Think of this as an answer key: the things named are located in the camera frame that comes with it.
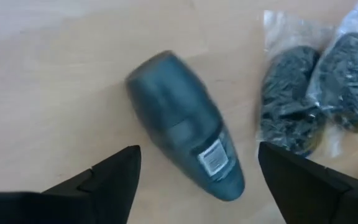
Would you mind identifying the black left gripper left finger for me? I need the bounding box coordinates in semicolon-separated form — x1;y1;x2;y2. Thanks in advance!
32;145;142;224

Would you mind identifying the grey roll-on deodorant bottle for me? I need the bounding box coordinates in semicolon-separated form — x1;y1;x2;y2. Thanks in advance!
125;50;246;202

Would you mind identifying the bagged black hair net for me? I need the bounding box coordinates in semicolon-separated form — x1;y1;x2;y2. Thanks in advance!
256;9;328;158
306;0;358;133

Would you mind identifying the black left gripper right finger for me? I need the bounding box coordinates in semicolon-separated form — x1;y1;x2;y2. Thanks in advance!
257;141;358;224

